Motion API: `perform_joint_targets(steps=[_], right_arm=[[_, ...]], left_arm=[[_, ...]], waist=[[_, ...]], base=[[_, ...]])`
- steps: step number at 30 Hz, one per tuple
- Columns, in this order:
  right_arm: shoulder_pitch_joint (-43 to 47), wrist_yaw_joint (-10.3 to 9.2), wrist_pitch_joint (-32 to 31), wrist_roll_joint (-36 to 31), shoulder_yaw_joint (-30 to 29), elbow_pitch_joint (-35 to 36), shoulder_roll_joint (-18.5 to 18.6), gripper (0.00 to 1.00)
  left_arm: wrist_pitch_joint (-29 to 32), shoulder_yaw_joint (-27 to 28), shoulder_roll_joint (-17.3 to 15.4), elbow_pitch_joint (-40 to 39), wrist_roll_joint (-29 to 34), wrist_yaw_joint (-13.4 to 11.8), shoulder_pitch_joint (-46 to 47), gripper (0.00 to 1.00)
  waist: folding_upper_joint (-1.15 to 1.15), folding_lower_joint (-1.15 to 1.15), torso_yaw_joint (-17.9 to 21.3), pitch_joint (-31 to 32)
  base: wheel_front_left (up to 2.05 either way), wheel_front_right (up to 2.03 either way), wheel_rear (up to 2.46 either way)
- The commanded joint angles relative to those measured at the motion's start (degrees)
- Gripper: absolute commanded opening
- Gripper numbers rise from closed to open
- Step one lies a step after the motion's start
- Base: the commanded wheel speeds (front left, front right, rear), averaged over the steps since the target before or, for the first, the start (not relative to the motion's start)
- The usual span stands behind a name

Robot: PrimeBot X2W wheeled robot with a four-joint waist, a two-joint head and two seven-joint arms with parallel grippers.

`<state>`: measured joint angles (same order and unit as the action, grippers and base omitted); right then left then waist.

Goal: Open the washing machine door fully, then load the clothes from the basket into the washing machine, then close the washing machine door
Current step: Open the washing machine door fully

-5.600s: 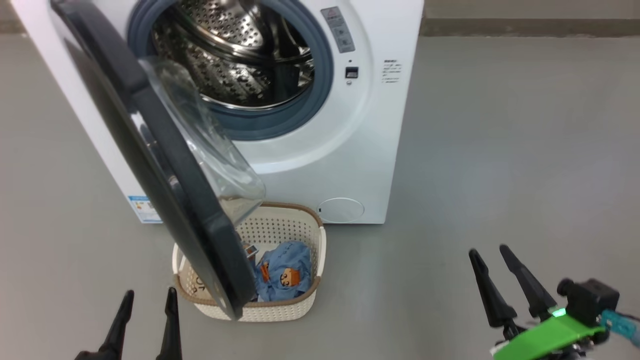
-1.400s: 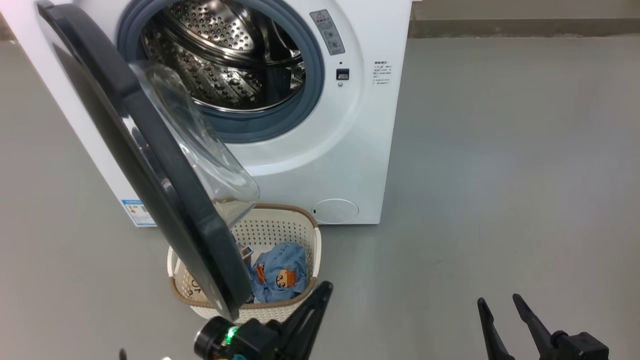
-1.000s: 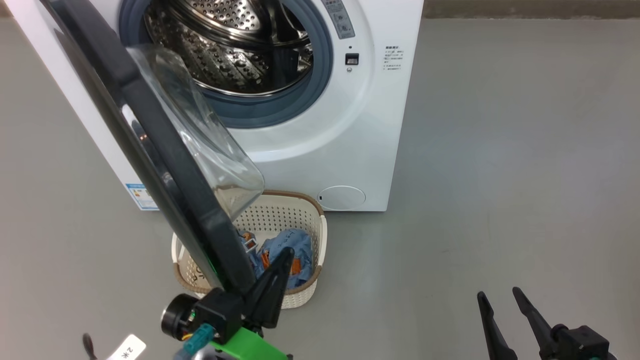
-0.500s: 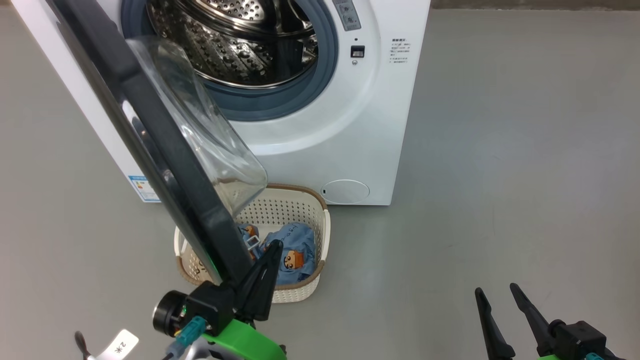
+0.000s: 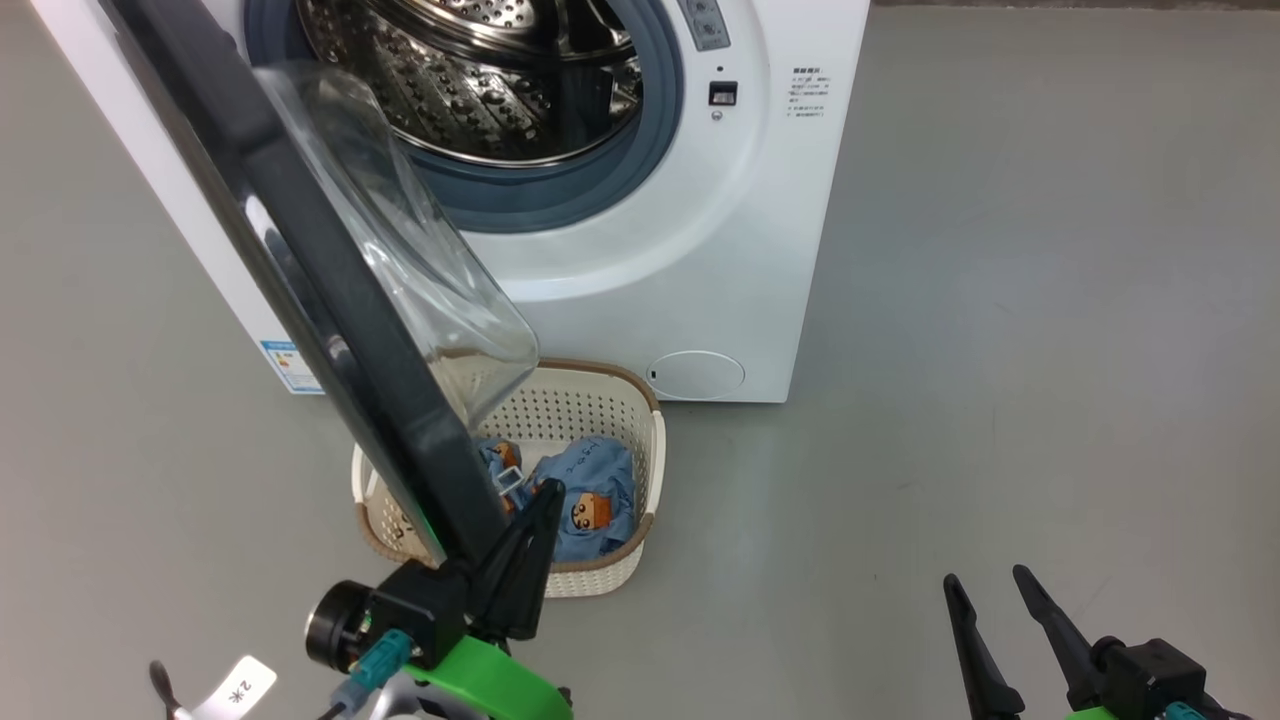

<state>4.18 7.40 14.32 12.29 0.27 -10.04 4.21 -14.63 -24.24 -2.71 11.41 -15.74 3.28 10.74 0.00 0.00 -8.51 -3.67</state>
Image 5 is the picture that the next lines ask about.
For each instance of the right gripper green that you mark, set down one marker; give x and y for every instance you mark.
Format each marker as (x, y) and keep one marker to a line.
(1092, 714)

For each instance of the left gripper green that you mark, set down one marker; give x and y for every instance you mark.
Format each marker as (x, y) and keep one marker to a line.
(490, 685)

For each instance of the blue cartoon print garment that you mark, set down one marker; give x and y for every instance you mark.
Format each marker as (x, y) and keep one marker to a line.
(595, 470)

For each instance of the round black glass washer door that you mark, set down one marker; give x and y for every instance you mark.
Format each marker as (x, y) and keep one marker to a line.
(340, 300)

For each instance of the white front-load washing machine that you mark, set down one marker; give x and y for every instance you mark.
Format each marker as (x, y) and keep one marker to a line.
(700, 250)

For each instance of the grey rubber door gasket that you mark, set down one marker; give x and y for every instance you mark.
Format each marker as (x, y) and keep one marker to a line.
(560, 200)

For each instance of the stainless steel washing machine drum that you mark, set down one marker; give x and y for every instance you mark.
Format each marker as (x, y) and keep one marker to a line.
(450, 90)

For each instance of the black door lock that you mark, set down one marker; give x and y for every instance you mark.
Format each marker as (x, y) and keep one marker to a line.
(723, 94)

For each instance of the cream perforated laundry basket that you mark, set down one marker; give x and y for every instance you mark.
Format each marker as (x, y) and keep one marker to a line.
(600, 575)

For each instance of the round white filter cover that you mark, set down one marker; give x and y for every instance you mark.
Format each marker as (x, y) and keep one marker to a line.
(695, 375)

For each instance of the blue energy label sticker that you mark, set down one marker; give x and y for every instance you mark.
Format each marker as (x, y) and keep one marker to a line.
(285, 365)

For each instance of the printed warning text label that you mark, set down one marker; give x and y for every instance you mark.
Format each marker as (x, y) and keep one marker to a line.
(808, 92)

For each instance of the grey instruction sticker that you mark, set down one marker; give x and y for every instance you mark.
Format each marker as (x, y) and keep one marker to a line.
(705, 22)

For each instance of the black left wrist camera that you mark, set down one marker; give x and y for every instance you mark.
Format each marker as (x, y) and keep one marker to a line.
(420, 605)

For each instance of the teal left camera connector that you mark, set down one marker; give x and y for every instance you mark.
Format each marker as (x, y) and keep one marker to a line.
(385, 660)

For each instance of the teal camera connector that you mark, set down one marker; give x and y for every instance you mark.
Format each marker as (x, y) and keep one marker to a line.
(1185, 712)
(385, 660)

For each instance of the teal right camera connector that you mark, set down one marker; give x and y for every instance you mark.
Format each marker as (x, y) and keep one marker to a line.
(1185, 712)

